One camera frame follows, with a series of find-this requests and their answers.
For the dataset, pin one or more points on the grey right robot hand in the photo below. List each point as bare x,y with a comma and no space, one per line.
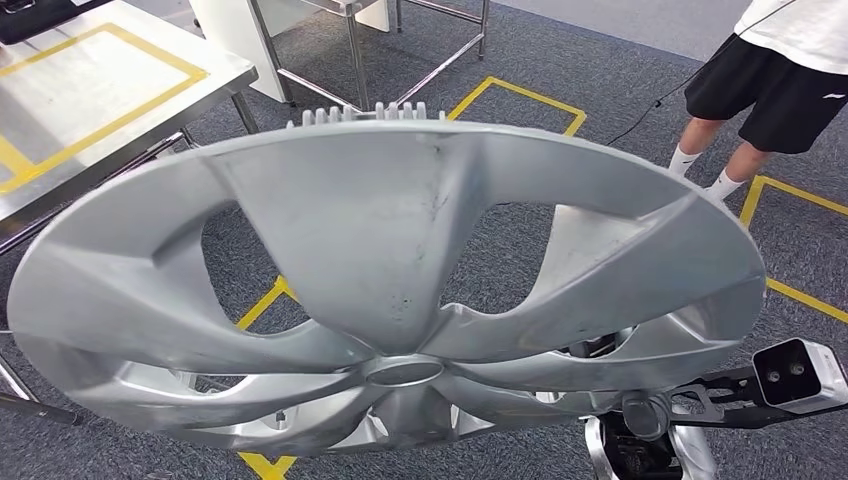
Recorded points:
646,417

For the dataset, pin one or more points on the silver plastic wheel hubcap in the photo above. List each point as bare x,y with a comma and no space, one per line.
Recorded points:
358,265

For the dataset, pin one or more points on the stainless steel workbench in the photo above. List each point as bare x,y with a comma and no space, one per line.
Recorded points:
99,86

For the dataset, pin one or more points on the person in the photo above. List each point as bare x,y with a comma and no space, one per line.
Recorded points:
788,86

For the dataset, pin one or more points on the black camera bracket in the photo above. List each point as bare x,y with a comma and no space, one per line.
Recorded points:
735,387

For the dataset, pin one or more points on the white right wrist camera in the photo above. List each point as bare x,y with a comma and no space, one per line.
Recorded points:
802,378

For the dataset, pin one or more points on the steel tube frame table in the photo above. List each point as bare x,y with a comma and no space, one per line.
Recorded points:
358,66

